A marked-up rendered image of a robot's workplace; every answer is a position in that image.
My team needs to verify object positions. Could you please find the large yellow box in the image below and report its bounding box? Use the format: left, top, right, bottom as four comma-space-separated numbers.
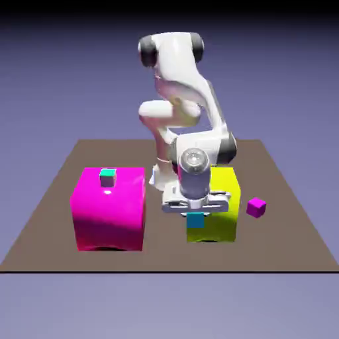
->
185, 166, 242, 244

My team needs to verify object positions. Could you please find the large magenta box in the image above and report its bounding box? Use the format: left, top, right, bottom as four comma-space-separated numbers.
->
70, 166, 146, 252

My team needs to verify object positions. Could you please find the small blue cube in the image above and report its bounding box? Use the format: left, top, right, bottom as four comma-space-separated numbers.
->
186, 212, 205, 229

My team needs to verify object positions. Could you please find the small purple cube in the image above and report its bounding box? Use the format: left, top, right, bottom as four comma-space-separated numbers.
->
246, 197, 267, 219

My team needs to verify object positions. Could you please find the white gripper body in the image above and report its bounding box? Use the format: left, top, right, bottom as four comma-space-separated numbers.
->
161, 189, 232, 217

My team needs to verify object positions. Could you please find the small green cube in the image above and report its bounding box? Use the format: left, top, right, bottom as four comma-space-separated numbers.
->
99, 168, 118, 188

